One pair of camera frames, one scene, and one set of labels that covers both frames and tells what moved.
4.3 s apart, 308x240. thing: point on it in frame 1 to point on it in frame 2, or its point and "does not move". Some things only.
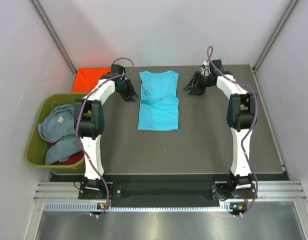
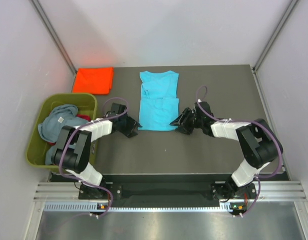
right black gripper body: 201,83 to 191,121
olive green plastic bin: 37,145 does not move
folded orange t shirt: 86,78 does not move
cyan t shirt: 159,106 does not move
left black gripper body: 126,90 to 127,125
